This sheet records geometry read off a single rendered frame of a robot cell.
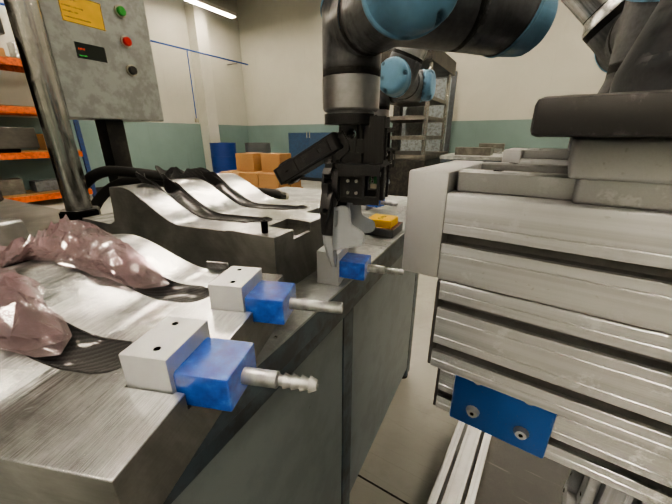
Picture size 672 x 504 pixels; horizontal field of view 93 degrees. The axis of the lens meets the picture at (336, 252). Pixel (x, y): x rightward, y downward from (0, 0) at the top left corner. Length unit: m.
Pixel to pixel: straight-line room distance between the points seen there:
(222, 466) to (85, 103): 1.08
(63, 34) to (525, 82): 6.53
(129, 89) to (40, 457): 1.19
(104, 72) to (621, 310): 1.31
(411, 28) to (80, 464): 0.38
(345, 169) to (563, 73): 6.65
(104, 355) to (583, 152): 0.38
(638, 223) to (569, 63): 6.79
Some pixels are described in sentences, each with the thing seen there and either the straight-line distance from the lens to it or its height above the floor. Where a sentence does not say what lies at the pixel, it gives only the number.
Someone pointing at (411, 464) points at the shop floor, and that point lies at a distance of 1.28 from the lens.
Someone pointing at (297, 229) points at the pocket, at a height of 0.87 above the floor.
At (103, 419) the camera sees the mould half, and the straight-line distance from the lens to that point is 0.26.
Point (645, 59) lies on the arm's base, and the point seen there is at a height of 1.06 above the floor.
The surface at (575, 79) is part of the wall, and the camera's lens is 7.00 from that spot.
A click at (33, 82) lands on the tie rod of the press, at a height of 1.14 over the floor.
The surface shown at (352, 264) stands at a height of 0.84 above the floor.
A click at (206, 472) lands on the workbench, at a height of 0.66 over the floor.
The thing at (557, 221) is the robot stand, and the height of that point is 0.97.
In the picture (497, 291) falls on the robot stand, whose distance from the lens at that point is 0.28.
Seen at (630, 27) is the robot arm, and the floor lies 1.19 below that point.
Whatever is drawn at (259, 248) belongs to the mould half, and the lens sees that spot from 0.46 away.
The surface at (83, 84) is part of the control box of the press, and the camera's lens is 1.28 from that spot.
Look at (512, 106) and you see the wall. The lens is 6.98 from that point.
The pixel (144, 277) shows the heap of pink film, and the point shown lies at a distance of 0.41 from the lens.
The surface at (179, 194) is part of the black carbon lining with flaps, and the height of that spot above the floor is 0.91.
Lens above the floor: 1.02
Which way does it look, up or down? 20 degrees down
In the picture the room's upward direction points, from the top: straight up
